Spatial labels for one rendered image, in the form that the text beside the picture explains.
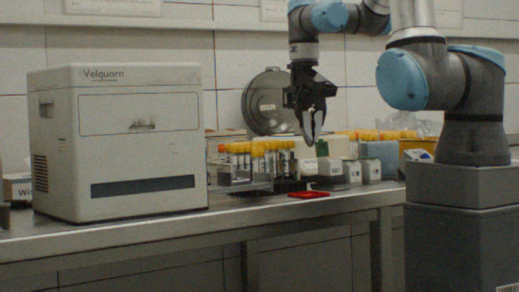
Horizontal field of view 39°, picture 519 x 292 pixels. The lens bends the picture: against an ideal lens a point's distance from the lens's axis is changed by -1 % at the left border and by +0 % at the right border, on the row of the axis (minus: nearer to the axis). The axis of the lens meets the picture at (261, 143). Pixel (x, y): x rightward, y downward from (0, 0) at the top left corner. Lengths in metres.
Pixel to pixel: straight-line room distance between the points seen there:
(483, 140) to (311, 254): 1.15
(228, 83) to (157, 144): 0.86
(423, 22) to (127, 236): 0.68
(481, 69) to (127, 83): 0.68
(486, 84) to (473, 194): 0.21
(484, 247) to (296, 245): 1.12
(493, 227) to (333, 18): 0.61
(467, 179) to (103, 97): 0.70
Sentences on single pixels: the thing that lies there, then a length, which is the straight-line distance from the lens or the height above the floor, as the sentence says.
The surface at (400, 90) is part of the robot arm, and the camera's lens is 1.39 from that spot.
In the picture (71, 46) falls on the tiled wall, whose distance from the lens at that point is 2.07.
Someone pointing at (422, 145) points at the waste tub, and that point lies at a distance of 2.01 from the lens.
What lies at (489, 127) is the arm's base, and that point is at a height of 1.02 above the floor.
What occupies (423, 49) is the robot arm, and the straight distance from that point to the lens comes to 1.40.
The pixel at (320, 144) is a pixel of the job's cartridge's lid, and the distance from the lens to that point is 1.80.
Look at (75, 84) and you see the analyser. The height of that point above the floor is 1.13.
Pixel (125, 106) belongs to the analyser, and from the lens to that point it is 1.42.
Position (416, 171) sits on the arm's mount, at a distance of 1.53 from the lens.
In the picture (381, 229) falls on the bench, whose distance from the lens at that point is 1.79.
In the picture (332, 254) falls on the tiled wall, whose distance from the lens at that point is 2.56.
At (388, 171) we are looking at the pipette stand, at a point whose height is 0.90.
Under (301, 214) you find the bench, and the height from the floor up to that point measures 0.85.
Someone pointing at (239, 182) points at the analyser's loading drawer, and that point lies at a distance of 1.56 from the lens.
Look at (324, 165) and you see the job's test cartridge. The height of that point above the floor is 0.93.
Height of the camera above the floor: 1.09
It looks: 3 degrees down
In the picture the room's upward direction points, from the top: 2 degrees counter-clockwise
